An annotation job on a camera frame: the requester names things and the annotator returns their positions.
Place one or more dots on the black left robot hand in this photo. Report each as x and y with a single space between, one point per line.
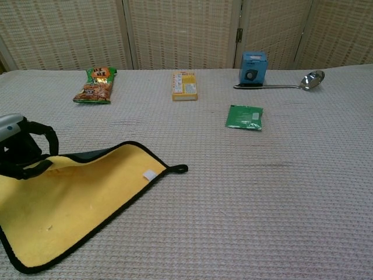
23 148

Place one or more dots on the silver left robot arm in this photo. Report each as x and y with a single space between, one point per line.
8 126

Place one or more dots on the blue cube box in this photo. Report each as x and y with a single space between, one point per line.
253 67

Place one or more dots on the woven folding screen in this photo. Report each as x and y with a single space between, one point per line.
180 32

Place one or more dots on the green snack bag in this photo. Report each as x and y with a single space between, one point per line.
95 86

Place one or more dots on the grey waffle tablecloth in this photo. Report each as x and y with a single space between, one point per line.
233 189

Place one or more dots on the yellow cloth with black trim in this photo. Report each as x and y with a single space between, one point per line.
78 192

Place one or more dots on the green foil sachet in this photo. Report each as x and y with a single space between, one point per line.
244 117

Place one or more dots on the yellow cardboard box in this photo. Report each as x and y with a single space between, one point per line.
184 87

